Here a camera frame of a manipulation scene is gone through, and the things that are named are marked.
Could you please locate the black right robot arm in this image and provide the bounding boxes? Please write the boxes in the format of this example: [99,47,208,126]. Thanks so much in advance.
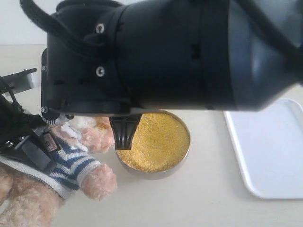
[41,0,303,149]

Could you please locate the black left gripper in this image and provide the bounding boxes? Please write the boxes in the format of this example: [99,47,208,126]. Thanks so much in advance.
[0,96,58,175]

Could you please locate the metal bowl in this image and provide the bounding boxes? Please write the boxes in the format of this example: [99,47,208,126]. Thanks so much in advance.
[116,110,190,180]

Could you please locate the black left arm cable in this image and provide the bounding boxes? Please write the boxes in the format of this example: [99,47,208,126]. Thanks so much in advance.
[0,75,24,114]

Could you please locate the yellow millet grains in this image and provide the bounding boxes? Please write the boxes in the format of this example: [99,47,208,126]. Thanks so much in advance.
[117,113,190,173]

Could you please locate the white rectangular plastic tray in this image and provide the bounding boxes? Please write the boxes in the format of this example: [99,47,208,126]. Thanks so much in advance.
[224,98,303,199]

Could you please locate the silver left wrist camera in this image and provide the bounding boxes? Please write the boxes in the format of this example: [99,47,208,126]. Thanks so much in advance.
[2,68,41,94]

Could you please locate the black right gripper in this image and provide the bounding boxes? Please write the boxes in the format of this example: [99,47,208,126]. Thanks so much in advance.
[42,0,234,150]

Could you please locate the tan teddy bear striped shirt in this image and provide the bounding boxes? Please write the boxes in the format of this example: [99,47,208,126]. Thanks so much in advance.
[0,113,118,227]

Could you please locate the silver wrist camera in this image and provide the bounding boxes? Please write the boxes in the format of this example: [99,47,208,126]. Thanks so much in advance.
[41,106,60,125]
[2,68,41,94]

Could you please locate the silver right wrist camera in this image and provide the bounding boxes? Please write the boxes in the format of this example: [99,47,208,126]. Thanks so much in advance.
[41,106,60,125]

